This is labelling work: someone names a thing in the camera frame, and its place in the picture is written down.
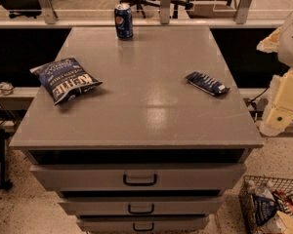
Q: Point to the black stand leg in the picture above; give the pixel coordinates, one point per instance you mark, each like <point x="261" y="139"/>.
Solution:
<point x="5" y="184"/>

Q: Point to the grey drawer cabinet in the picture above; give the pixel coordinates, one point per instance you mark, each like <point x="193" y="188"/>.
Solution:
<point x="145" y="111"/>

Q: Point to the bottom grey drawer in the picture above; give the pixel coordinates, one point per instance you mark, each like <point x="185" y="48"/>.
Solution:
<point x="142" y="223"/>

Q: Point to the blue kettle chips bag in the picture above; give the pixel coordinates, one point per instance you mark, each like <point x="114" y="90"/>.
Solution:
<point x="64" y="79"/>

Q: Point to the blue snack bag in basket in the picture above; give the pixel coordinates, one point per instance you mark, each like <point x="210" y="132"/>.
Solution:
<point x="265" y="208"/>

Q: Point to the wire basket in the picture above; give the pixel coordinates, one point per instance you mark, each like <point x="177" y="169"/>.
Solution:
<point x="247" y="202"/>

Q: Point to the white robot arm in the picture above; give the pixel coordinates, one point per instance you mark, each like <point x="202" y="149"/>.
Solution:
<point x="285" y="48"/>

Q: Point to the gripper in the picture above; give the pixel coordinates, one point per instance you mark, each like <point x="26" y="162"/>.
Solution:
<point x="279" y="112"/>

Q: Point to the red snack bag in basket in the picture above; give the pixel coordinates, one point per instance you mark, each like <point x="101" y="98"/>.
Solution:
<point x="284" y="200"/>

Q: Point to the top grey drawer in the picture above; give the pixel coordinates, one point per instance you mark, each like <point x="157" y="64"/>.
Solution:
<point x="147" y="177"/>

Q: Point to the yellow snack bag in basket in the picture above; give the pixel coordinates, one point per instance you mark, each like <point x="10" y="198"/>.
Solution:
<point x="284" y="223"/>

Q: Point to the blue pepsi can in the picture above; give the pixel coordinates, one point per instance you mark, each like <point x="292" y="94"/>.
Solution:
<point x="123" y="21"/>

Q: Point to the blue rxbar blueberry wrapper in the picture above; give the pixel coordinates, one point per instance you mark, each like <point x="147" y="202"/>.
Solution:
<point x="207" y="84"/>

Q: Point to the middle grey drawer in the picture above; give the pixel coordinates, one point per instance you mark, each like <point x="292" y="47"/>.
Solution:
<point x="201" y="205"/>

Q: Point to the grey drawer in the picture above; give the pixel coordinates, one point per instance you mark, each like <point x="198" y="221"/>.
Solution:
<point x="147" y="177"/>
<point x="142" y="223"/>
<point x="201" y="205"/>

